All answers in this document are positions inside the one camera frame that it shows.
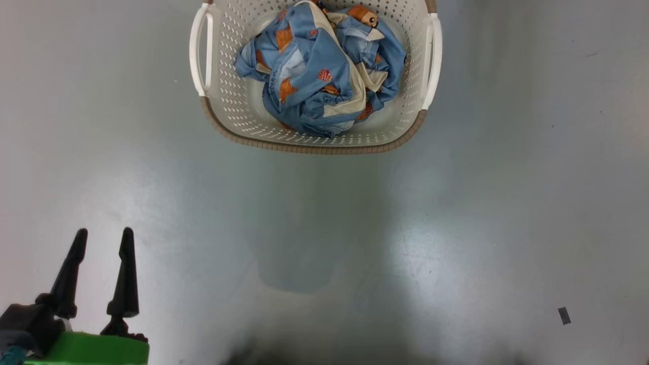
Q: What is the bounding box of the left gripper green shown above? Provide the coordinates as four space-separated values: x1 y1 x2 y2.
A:
23 228 150 365

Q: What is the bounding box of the blue bear-print garment cream lining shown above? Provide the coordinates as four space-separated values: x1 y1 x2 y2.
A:
234 2 387 138

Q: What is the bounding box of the cream laundry basket brown rim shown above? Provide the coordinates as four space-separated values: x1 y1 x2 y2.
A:
189 0 443 155

